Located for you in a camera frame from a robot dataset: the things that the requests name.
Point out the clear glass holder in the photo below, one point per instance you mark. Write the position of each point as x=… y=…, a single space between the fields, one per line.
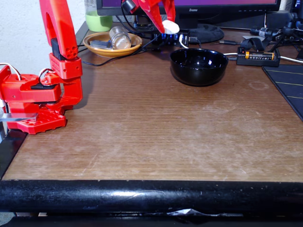
x=142 y=22

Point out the white eraser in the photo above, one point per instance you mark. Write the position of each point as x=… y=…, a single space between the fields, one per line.
x=171 y=27

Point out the bottle with green liquid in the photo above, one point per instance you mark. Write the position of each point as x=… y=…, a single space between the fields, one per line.
x=99 y=22

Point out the black mat with green lines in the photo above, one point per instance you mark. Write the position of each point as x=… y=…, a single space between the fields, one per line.
x=291 y=87

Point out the black USB hub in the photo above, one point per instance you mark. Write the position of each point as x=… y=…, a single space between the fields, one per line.
x=184 y=40

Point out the small black camera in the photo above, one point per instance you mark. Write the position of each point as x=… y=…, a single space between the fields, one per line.
x=129 y=6

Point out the black glossy bowl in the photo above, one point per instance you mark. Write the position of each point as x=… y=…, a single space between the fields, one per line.
x=198 y=68

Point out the black speaker box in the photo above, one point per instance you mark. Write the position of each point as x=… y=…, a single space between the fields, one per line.
x=277 y=20

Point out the flat metal piece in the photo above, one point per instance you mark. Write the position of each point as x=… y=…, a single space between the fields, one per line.
x=101 y=44

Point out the black padded table edge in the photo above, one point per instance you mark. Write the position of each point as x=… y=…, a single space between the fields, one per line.
x=151 y=196

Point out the black computer monitor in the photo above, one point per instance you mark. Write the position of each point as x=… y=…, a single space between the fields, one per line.
x=213 y=10

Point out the metal clamp bar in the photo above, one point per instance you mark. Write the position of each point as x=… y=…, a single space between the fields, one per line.
x=19 y=117

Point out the orange plate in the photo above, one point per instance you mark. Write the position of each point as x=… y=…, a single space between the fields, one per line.
x=132 y=48

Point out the black battery charger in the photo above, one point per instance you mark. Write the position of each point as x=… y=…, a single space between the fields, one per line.
x=258 y=62

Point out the black jointed stand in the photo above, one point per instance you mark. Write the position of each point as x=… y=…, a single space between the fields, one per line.
x=293 y=32

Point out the yellow black battery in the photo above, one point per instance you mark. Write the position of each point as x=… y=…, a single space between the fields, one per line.
x=259 y=55

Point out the black flashlight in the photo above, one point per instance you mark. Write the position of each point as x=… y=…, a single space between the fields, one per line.
x=266 y=32

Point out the clear glass jar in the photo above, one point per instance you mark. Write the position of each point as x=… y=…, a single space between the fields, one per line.
x=120 y=37

